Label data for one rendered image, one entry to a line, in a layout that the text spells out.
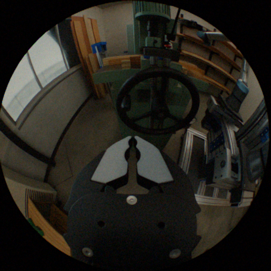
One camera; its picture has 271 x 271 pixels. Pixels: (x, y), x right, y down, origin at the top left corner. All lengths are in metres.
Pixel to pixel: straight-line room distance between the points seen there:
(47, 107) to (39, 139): 0.48
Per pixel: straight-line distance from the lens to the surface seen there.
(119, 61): 0.57
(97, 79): 0.47
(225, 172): 0.42
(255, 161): 0.50
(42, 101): 1.47
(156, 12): 0.53
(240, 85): 0.79
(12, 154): 1.42
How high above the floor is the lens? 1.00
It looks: 58 degrees down
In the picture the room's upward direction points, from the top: 4 degrees counter-clockwise
